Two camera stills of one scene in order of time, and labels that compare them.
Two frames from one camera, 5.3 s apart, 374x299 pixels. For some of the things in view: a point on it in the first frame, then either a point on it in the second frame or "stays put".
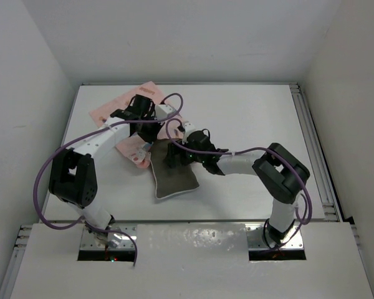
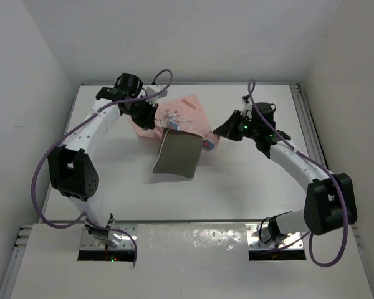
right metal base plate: (255, 240) stays put
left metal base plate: (88, 240) stays put
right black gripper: (173, 159) -> (234, 125)
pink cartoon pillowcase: (137, 149) -> (184, 114)
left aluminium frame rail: (15, 261) stays put
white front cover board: (196, 261) stays put
